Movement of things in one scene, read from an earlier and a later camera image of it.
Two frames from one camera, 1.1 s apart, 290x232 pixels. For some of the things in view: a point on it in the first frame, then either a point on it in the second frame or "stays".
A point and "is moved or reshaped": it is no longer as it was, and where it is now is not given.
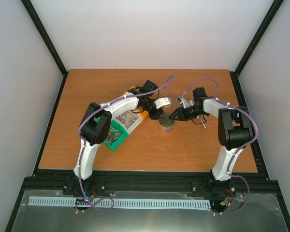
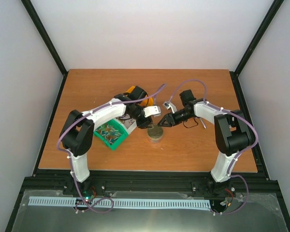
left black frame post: [48, 37] stays
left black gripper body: [152, 116] -> [140, 124]
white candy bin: [129, 118] stays
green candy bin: [117, 135] stays
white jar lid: [166, 122] is moved or reshaped
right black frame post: [275, 7] stays
